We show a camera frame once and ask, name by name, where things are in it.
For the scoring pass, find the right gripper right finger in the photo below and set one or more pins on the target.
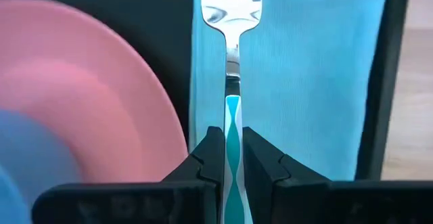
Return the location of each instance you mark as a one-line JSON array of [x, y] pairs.
[[321, 203]]

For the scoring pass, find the teal napkin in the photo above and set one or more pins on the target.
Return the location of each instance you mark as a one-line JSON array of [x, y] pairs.
[[304, 82]]

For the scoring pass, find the blue bowl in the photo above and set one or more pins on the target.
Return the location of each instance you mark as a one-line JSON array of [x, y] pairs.
[[27, 149]]

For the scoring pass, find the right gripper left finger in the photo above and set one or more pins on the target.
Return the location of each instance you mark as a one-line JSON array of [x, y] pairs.
[[135, 200]]

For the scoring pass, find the pink round plate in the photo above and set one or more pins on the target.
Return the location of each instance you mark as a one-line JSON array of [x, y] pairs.
[[84, 82]]

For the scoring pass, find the black plastic tray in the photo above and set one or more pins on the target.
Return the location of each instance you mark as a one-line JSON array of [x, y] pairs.
[[152, 21]]

